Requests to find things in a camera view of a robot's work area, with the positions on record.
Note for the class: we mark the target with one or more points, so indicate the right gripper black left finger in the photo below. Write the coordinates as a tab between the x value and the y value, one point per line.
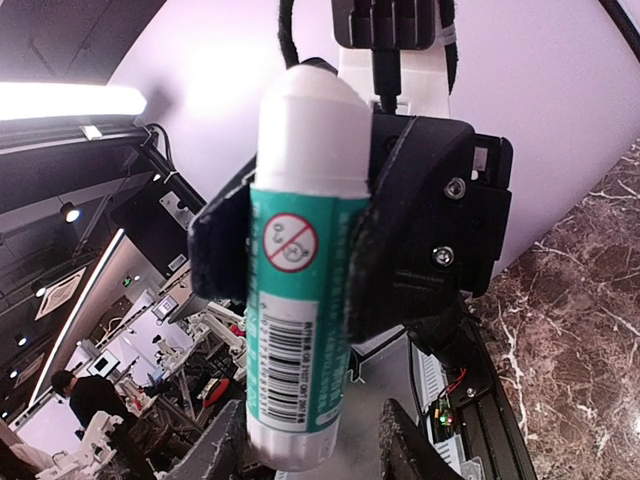
219	452

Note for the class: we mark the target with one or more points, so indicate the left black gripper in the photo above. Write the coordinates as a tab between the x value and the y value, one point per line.
417	163

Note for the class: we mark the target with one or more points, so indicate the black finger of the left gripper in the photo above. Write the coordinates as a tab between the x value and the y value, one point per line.
218	239

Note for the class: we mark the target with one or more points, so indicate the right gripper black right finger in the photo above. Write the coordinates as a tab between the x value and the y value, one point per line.
405	453

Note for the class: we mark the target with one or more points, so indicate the green glue stick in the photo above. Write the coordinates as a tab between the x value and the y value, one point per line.
311	184

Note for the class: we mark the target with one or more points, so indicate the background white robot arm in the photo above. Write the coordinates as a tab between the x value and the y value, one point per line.
93	454

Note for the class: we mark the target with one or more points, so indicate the small circuit board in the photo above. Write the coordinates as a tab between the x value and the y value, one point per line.
442	419

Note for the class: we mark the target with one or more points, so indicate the person in black top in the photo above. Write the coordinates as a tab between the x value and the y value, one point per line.
89	395

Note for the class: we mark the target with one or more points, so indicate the white slotted cable duct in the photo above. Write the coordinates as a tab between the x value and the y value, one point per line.
430	377

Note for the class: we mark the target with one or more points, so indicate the black front rail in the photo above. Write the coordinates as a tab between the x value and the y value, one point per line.
487	443

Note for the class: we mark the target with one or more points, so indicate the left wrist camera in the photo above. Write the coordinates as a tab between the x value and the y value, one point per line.
395	57

